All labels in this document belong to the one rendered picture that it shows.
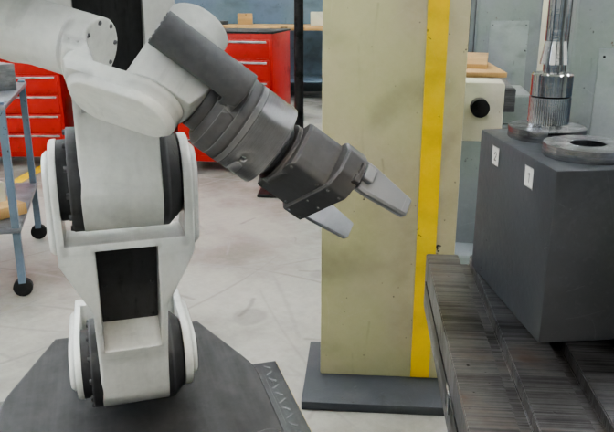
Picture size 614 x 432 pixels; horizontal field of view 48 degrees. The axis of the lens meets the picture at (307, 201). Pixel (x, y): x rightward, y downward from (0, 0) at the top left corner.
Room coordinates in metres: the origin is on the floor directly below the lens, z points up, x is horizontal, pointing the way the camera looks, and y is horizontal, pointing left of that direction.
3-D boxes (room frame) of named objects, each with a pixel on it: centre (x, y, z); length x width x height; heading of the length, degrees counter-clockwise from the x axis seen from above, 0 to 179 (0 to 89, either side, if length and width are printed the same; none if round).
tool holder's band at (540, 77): (0.82, -0.29, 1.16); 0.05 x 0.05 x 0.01
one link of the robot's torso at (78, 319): (1.07, 0.30, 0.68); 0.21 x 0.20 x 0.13; 17
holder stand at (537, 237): (0.77, -0.29, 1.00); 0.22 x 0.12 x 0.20; 5
